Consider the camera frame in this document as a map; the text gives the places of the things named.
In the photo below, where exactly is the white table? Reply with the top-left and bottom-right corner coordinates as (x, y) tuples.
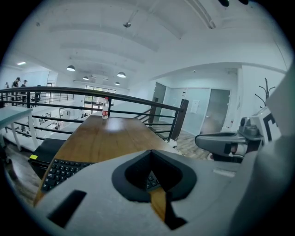
(0, 106), (40, 152)

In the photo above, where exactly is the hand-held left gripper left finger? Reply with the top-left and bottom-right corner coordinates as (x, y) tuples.
(34, 149), (176, 236)

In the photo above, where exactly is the clear plastic water bottle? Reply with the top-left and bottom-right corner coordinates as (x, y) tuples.
(101, 96), (110, 120)

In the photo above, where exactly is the black case with yellow label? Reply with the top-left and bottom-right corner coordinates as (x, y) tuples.
(28, 137), (68, 180)

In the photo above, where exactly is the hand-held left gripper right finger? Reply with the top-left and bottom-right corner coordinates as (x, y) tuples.
(151, 149), (266, 236)

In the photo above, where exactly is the grey door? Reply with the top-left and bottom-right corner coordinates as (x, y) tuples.
(201, 88), (231, 135)
(152, 82), (167, 123)

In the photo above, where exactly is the black coat rack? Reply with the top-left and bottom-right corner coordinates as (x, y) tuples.
(254, 77), (276, 109)

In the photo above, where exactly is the white paper notice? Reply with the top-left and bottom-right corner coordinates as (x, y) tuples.
(190, 99), (200, 114)

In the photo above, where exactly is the black metal railing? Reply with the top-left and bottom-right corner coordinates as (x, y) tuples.
(0, 86), (190, 142)

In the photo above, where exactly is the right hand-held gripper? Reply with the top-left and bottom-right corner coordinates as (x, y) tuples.
(195, 106), (281, 162)

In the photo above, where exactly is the black framed window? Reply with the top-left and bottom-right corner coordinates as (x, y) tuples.
(83, 85), (117, 115)

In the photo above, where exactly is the black keyboard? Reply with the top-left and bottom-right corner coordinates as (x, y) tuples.
(41, 158), (162, 192)

